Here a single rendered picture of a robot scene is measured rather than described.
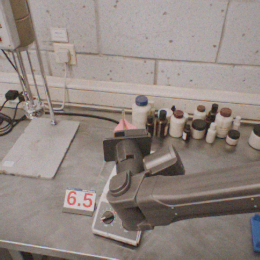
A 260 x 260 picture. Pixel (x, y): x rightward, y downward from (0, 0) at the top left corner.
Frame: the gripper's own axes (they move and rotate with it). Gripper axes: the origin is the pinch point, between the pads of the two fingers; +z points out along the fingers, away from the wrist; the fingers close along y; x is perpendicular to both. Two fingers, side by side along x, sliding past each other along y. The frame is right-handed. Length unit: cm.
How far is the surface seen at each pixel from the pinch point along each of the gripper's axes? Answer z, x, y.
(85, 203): -2.0, 27.4, 11.8
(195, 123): 25.9, 23.0, -29.1
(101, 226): -11.0, 25.4, 7.2
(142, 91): 43.6, 18.5, -11.7
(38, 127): 36, 28, 30
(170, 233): -12.8, 28.9, -11.4
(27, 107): 26.7, 11.4, 29.3
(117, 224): -11.3, 24.6, 2.9
